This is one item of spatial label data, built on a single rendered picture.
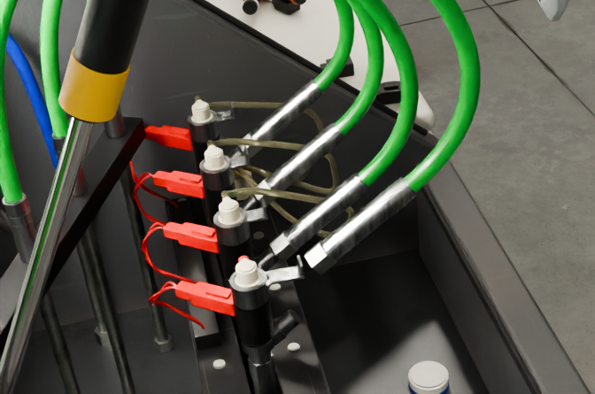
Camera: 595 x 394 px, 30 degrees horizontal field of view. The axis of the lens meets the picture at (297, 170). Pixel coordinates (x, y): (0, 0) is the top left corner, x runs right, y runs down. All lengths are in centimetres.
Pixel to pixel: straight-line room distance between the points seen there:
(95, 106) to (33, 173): 78
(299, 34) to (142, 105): 36
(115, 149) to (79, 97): 65
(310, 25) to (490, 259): 48
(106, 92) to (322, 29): 106
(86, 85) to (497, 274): 74
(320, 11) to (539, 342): 63
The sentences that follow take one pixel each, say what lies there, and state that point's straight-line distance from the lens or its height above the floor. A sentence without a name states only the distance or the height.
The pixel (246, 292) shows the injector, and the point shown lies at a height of 110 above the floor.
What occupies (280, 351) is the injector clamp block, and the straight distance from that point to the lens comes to 95.
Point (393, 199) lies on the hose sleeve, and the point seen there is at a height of 115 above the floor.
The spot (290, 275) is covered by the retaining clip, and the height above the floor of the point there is 110.
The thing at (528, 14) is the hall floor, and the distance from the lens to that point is 354.
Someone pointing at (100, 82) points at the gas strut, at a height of 147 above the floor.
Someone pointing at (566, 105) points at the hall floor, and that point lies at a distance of 308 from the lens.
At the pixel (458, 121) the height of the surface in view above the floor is 121.
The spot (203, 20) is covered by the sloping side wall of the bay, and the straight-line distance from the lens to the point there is 107.
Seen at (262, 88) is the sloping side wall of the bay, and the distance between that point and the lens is 111.
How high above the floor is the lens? 164
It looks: 35 degrees down
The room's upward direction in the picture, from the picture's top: 7 degrees counter-clockwise
